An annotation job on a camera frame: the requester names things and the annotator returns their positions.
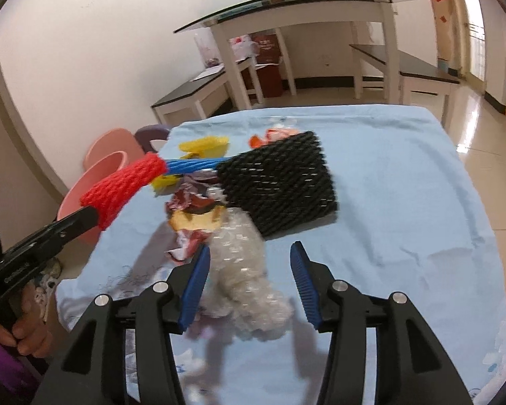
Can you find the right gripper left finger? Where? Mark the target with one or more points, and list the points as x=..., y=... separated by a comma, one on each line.
x=91, y=367

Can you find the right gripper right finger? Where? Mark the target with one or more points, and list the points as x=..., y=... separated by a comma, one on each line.
x=412, y=367

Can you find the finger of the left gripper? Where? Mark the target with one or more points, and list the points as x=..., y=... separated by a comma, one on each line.
x=191, y=165

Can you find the red wrapper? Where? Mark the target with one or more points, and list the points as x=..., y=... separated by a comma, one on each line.
x=191, y=194

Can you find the yellow foam net sleeve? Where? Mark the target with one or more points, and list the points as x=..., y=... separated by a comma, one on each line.
x=206, y=147

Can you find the red foam net sleeve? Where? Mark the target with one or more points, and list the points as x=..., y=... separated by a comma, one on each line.
x=109, y=195

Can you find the red white paper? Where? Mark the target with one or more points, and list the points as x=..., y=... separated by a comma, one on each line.
x=186, y=244

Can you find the orange white plastic bag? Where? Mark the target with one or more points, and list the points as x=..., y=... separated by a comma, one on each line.
x=272, y=135

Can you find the black foam net sleeve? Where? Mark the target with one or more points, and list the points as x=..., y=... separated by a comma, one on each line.
x=281, y=185

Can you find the clear bubble wrap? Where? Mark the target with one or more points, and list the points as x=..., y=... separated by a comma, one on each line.
x=238, y=287

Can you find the person's left hand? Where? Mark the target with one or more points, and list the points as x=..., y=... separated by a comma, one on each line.
x=30, y=335

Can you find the banana peel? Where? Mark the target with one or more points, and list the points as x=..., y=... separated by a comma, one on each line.
x=161, y=182

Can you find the purple chair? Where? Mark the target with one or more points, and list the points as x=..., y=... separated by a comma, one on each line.
x=145, y=135

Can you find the orange peel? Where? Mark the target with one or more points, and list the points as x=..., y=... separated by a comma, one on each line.
x=207, y=221

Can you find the pink chair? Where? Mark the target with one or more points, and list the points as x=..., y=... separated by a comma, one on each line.
x=118, y=139

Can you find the left black-top bench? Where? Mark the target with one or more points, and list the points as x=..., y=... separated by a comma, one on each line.
x=191, y=94

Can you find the black-top bench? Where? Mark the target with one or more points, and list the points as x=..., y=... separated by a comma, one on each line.
x=191, y=94
x=415, y=75

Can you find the dark red box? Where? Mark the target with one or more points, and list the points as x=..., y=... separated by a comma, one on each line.
x=265, y=49

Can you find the light blue tablecloth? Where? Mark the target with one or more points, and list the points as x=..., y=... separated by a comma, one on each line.
x=409, y=219

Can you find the white glass-top table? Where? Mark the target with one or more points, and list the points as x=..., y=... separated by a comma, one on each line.
x=257, y=15

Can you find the right black-top bench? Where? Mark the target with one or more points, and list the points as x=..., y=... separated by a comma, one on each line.
x=415, y=75

